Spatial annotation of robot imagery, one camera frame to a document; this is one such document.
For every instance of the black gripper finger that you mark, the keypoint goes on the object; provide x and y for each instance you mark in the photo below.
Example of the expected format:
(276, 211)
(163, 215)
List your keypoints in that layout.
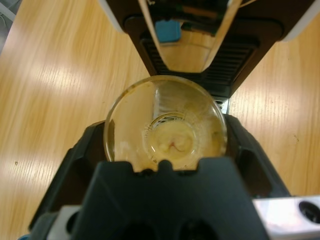
(80, 165)
(252, 165)

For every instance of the white metal frame leg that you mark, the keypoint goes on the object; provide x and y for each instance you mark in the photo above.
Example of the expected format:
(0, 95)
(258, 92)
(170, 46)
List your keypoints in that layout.
(6, 11)

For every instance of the white capsule coffee machine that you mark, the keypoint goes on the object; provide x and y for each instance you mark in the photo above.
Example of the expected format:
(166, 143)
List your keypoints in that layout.
(250, 57)

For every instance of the clear drinking glass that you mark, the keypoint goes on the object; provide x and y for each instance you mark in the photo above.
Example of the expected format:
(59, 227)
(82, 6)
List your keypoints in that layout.
(175, 140)

